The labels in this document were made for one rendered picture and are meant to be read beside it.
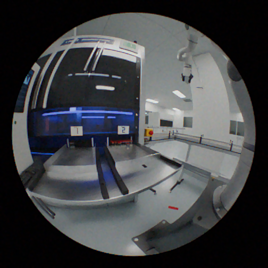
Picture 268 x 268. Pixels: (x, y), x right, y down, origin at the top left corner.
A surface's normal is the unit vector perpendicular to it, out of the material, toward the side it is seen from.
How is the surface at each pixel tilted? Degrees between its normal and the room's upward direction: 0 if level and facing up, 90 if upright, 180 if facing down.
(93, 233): 0
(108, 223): 0
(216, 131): 90
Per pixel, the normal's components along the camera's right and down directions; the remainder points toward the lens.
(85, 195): 0.04, -0.99
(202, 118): -0.88, 0.03
